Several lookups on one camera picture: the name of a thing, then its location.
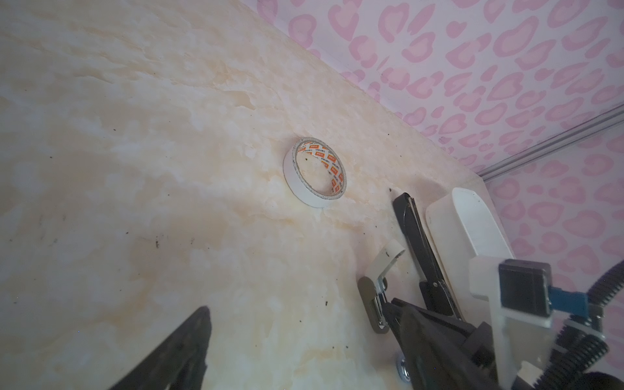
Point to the clear tape roll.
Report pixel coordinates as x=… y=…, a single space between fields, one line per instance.
x=314 y=173

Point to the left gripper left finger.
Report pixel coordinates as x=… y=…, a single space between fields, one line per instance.
x=179 y=362

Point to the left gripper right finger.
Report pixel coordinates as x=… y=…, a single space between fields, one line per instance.
x=432 y=361

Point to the black stapler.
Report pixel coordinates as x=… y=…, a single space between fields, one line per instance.
x=434 y=289

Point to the blue staple box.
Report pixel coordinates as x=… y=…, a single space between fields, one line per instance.
x=402 y=368

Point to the white plastic tray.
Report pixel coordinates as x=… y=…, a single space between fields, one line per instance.
x=463 y=227

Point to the beige staple box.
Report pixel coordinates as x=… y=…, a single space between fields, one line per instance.
x=372 y=287

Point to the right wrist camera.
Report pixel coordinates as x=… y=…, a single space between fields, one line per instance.
x=522 y=302

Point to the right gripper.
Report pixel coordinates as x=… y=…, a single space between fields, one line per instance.
x=477 y=341

